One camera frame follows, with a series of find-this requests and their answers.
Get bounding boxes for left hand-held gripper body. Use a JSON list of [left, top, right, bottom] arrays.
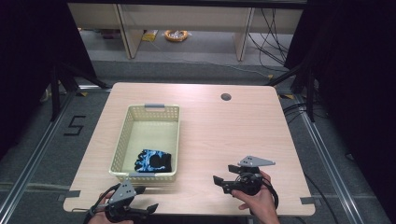
[[106, 178, 149, 223]]

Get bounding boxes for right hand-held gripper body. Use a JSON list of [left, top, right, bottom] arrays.
[[230, 155, 276, 197]]

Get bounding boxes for blue patterned black glove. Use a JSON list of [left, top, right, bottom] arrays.
[[134, 148, 173, 174]]

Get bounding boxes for cream plastic basket grey handles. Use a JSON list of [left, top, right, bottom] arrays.
[[107, 104, 181, 185]]

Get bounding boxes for person's right hand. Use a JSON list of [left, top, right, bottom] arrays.
[[231, 170, 281, 224]]

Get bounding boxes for person's left hand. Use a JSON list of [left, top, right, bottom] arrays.
[[88, 190, 135, 224]]

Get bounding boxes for black metal stand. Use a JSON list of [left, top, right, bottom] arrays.
[[264, 46, 316, 123], [49, 58, 110, 122]]

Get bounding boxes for yellow packet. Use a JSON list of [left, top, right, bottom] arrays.
[[141, 29, 159, 43]]

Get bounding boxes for black curtain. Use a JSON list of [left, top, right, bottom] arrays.
[[0, 0, 97, 160], [283, 0, 396, 216]]

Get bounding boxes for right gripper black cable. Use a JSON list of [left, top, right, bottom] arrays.
[[261, 177, 280, 210]]

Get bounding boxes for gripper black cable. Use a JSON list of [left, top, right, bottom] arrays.
[[82, 182, 121, 224], [261, 177, 280, 210]]

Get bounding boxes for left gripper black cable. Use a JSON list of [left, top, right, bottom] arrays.
[[82, 182, 121, 224]]

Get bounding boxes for black floor cable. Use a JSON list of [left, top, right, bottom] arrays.
[[303, 172, 341, 224]]

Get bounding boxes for aluminium floor rail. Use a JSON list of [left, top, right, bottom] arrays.
[[0, 89, 78, 217], [293, 92, 366, 224]]

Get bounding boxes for thin white floor cable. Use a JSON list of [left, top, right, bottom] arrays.
[[148, 40, 273, 79]]

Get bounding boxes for bundle of black floor cables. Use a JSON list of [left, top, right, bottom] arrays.
[[247, 7, 291, 67]]

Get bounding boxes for yellow cable coil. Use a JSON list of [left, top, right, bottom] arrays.
[[163, 29, 190, 43]]

